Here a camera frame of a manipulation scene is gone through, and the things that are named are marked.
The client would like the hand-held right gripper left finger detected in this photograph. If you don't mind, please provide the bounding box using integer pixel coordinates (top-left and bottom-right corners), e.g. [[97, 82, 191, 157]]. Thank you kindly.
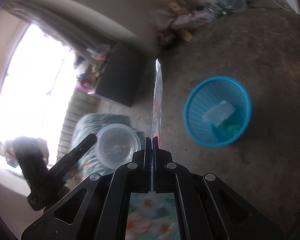
[[20, 137, 153, 240]]

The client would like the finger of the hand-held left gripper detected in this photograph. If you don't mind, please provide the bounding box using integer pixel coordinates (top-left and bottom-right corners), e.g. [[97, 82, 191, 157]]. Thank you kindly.
[[49, 133, 98, 180]]

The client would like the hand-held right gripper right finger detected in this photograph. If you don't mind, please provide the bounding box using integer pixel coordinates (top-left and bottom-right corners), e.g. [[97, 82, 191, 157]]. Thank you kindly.
[[153, 137, 284, 240]]

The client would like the clear plastic cup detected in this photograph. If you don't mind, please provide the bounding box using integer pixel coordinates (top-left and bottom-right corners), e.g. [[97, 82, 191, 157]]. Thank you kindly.
[[94, 124, 142, 169]]

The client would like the blue plastic mesh basket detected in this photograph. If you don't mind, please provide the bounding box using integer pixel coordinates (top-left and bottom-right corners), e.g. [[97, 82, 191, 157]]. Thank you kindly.
[[184, 76, 252, 148]]

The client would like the clear red-printed plastic wrapper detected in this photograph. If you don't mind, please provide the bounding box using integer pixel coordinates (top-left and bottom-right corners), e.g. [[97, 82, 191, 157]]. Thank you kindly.
[[150, 58, 164, 151]]

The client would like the grey ribbed panel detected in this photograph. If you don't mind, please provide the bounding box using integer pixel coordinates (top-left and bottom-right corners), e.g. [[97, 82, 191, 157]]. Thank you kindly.
[[57, 94, 101, 165]]

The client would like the pile of colourful items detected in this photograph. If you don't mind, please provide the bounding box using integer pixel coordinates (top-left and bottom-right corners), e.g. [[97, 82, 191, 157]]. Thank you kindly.
[[74, 44, 111, 95]]

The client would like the white crumpled paper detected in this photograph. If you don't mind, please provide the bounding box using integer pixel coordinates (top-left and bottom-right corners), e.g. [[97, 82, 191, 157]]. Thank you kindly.
[[202, 100, 236, 127]]

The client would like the bright window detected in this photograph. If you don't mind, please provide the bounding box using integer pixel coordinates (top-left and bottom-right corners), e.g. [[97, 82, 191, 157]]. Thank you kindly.
[[0, 24, 77, 144]]

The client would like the dark cabinet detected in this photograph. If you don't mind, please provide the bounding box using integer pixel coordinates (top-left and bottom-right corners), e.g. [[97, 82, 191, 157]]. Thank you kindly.
[[96, 42, 158, 107]]

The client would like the pile of cloths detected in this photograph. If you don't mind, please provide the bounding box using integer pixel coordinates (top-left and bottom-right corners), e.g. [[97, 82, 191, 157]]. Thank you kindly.
[[157, 0, 217, 46]]

